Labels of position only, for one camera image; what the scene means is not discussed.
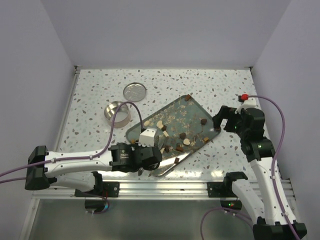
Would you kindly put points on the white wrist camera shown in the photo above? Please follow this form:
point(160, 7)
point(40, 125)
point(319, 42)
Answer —
point(246, 102)
point(148, 137)

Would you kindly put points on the dark heart chocolate right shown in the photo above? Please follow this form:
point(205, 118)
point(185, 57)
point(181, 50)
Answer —
point(203, 121)

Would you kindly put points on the round metal tin lid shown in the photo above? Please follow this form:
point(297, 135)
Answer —
point(134, 92)

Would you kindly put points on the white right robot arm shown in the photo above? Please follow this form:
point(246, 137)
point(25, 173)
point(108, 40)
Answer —
point(271, 214)

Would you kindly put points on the metal serving tongs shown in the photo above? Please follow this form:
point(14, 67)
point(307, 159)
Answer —
point(150, 158)

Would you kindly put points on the round metal tin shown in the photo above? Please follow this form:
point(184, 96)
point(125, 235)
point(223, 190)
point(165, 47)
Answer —
point(120, 115)

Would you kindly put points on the dark cup chocolate lower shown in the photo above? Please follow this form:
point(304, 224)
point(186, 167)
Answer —
point(166, 148)

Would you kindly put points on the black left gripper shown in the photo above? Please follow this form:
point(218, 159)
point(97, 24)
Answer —
point(137, 146)

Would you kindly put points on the brown cube chocolate bottom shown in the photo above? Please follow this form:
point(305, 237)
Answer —
point(176, 161)

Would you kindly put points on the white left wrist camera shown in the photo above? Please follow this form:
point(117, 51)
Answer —
point(148, 137)

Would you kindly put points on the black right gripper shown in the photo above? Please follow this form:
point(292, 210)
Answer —
point(225, 112)

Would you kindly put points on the brown chocolate at tray corner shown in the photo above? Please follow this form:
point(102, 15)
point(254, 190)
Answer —
point(187, 97)

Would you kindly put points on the blossom pattern teal tray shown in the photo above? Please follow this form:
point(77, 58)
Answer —
point(180, 116)

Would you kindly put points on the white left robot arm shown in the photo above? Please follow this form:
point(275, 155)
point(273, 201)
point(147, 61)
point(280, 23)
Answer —
point(81, 170)

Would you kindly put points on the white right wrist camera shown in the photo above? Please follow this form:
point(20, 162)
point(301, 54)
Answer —
point(246, 102)

